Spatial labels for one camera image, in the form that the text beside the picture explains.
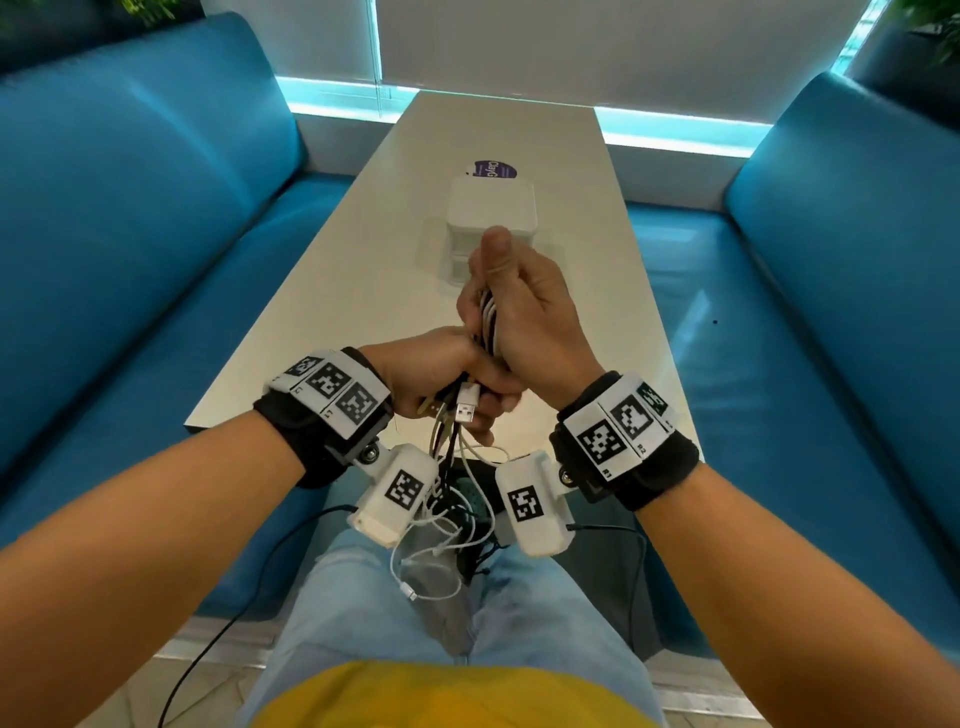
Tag person's right hand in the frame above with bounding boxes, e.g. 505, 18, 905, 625
457, 224, 607, 412

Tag person's left hand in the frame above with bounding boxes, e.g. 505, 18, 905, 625
359, 326, 528, 449

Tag black cables bundle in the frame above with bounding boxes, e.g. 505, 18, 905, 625
418, 371, 500, 586

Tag white box with drawers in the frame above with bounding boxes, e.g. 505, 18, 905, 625
446, 177, 540, 290

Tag person's right forearm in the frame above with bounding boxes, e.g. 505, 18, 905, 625
635, 463, 960, 728

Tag person's left forearm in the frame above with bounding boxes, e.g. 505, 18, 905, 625
0, 412, 309, 728

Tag person's blue jeans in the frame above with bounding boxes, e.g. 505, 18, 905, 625
236, 524, 669, 728

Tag person's yellow shirt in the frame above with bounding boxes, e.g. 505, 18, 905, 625
251, 661, 661, 728

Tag white table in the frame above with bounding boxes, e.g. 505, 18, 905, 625
183, 91, 703, 470

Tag black marker-tagged left wristband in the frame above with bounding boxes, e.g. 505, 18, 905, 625
253, 346, 397, 490

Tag black marker-tagged wristband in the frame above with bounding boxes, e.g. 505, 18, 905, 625
253, 346, 397, 490
549, 371, 703, 514

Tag black marker-tagged right wristband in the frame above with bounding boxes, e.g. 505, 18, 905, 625
549, 371, 703, 514

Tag blue leather sofa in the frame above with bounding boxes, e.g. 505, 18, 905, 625
0, 11, 355, 620
626, 71, 960, 669

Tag cyan light strip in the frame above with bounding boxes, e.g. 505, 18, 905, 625
273, 74, 774, 159

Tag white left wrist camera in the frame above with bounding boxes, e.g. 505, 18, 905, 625
347, 442, 441, 549

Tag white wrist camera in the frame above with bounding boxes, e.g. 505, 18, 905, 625
493, 451, 577, 559
347, 442, 441, 549

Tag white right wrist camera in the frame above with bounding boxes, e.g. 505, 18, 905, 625
493, 451, 577, 559

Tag black right camera cord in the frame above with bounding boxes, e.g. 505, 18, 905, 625
569, 522, 650, 654

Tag black camera cord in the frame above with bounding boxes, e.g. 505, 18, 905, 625
168, 503, 360, 728
569, 522, 650, 654

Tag black left camera cord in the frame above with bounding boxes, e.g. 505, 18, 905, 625
168, 503, 360, 728

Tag cyan vertical wall light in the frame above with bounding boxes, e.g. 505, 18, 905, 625
363, 0, 385, 85

